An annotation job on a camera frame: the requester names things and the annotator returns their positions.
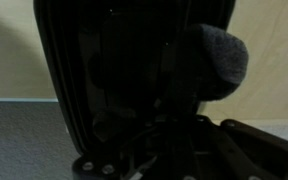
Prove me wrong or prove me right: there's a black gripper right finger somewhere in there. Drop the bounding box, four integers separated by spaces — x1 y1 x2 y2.
193 114 288 180

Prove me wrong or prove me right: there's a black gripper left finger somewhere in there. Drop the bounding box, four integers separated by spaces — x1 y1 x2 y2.
71 107 162 180

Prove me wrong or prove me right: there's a dark grey foam pad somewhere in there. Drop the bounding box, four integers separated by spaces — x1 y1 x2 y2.
180 23 250 102

